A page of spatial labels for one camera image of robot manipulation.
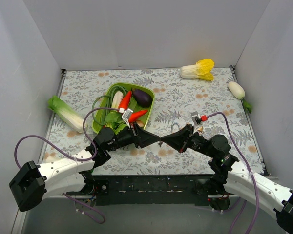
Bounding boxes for green bok choy toy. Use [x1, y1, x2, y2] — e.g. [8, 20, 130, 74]
[43, 156, 63, 163]

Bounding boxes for yellow napa cabbage toy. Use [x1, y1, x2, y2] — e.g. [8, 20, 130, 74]
[180, 58, 214, 81]

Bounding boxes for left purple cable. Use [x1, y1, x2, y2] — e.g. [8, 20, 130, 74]
[14, 107, 125, 224]

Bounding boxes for orange toy carrot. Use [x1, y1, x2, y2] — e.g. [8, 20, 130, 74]
[119, 90, 131, 113]

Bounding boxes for floral table mat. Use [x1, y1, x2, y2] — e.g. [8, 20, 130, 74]
[40, 67, 264, 176]

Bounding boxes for green leafy toy in basket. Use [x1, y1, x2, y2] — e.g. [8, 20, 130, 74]
[105, 111, 127, 134]

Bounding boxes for white toy radish in basket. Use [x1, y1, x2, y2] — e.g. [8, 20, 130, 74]
[111, 91, 124, 109]

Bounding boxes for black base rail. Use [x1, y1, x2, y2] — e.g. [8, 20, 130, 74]
[73, 173, 237, 207]

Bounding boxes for green plastic basket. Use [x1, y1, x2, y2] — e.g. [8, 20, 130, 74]
[91, 82, 155, 133]

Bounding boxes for green napa cabbage toy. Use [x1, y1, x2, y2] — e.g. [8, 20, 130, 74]
[47, 95, 88, 133]

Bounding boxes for white toy daikon radish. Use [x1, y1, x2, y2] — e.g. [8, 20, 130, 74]
[228, 81, 252, 113]

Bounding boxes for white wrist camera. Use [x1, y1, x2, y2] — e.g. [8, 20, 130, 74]
[122, 109, 133, 127]
[191, 111, 203, 132]

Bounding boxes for brown toy potato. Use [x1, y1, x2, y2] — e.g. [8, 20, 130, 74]
[136, 120, 145, 127]

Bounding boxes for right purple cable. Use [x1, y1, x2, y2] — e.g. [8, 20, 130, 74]
[201, 112, 260, 234]

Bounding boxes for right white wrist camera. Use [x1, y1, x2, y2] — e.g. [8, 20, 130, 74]
[191, 111, 203, 132]

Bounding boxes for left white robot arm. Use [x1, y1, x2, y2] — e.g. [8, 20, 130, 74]
[9, 123, 160, 212]

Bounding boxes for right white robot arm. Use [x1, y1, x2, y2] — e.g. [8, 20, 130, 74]
[161, 124, 293, 234]

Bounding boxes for purple toy eggplant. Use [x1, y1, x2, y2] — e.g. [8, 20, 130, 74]
[131, 88, 153, 108]

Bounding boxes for green toy long beans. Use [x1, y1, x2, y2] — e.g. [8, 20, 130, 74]
[91, 85, 124, 126]

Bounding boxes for purple cable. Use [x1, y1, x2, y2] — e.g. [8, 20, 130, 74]
[14, 107, 125, 224]
[201, 112, 260, 234]

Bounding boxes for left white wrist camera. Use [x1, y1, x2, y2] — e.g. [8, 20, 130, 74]
[122, 109, 133, 127]

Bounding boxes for red toy chili pepper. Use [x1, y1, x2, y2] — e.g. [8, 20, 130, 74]
[128, 110, 148, 123]

